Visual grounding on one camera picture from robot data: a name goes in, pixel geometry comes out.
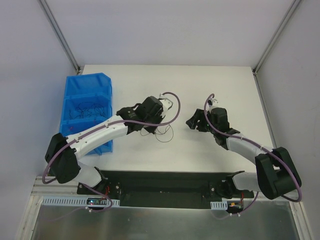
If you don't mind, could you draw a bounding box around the red black wire bundle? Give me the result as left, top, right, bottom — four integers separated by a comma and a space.
139, 124, 175, 143

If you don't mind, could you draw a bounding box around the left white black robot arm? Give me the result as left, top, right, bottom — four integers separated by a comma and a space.
45, 96, 173, 195

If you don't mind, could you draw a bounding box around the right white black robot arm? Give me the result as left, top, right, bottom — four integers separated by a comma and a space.
186, 107, 302, 203

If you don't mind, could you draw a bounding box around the blue plastic compartment bin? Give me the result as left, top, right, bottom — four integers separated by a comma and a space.
56, 72, 115, 156

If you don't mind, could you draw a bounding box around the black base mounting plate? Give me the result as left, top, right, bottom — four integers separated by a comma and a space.
76, 168, 261, 208

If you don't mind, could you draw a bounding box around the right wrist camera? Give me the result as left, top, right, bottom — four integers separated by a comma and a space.
207, 97, 219, 108

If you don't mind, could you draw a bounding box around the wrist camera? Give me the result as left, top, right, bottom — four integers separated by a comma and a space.
158, 98, 173, 112
207, 97, 219, 108

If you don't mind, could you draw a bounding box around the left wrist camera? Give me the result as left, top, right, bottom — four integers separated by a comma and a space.
158, 98, 173, 112

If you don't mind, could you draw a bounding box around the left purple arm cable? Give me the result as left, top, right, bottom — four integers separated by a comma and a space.
41, 90, 182, 213

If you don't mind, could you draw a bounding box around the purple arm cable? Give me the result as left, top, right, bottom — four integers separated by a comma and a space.
41, 90, 182, 213
203, 93, 304, 218

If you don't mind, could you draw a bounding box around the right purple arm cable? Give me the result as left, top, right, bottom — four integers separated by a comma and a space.
203, 93, 304, 218

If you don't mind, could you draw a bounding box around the right white cable duct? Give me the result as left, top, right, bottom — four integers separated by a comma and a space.
210, 200, 228, 211

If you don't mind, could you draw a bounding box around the white cable duct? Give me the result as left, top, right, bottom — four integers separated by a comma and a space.
210, 200, 228, 211
42, 196, 111, 208

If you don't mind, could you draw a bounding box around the left aluminium corner post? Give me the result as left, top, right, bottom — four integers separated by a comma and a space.
37, 0, 82, 75

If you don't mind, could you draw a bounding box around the aluminium corner post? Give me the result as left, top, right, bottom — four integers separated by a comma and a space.
37, 0, 82, 75
252, 0, 303, 76

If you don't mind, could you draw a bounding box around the right aluminium corner post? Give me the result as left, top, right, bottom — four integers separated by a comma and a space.
252, 0, 303, 76

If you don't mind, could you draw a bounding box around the aluminium front rail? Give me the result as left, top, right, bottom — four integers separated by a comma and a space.
32, 175, 303, 201

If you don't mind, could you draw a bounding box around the left white cable duct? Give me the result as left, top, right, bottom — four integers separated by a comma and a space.
42, 196, 111, 208

